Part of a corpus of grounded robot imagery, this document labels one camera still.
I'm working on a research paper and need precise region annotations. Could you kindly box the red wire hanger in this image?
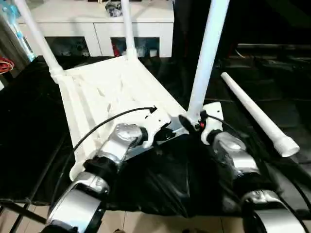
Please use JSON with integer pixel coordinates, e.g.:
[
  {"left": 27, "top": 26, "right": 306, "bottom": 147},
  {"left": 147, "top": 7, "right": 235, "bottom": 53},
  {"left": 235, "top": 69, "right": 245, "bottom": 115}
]
[{"left": 0, "top": 56, "right": 15, "bottom": 74}]

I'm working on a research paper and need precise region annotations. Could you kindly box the black metal stand frame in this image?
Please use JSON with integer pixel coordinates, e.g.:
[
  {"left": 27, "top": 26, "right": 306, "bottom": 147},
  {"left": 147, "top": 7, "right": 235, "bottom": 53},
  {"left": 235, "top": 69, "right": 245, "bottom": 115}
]
[{"left": 0, "top": 197, "right": 48, "bottom": 233}]

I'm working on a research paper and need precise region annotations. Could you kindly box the black metal bar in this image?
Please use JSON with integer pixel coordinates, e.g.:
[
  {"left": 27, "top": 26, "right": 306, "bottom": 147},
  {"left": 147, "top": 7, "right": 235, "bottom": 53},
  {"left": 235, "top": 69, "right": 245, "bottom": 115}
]
[{"left": 235, "top": 43, "right": 311, "bottom": 57}]

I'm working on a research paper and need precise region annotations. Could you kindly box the black plastic mat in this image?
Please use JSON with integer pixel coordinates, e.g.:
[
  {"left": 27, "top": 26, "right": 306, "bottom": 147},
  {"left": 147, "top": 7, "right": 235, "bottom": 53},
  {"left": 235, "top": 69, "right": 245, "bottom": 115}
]
[{"left": 0, "top": 52, "right": 311, "bottom": 221}]

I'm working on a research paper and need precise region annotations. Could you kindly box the white plastic table top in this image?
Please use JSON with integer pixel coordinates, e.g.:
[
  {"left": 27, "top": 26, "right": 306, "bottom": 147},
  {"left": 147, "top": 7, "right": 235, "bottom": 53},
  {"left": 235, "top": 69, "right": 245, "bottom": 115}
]
[{"left": 52, "top": 53, "right": 193, "bottom": 182}]

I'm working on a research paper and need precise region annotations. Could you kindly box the white plastic table leg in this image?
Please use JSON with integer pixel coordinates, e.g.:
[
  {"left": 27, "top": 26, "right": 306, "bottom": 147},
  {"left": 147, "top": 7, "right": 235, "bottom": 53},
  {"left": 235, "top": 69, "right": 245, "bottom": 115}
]
[
  {"left": 14, "top": 0, "right": 65, "bottom": 81},
  {"left": 221, "top": 71, "right": 301, "bottom": 159},
  {"left": 186, "top": 0, "right": 230, "bottom": 125},
  {"left": 120, "top": 0, "right": 138, "bottom": 61}
]

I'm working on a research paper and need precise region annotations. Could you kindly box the white cabinet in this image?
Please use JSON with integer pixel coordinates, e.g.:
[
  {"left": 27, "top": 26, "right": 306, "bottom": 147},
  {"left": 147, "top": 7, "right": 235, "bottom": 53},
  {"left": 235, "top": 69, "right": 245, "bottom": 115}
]
[{"left": 14, "top": 0, "right": 175, "bottom": 60}]

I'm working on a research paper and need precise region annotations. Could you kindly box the grey crumpled bundle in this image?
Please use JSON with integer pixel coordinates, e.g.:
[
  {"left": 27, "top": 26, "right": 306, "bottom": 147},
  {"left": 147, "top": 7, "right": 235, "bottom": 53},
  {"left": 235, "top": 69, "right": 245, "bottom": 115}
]
[{"left": 105, "top": 1, "right": 123, "bottom": 17}]

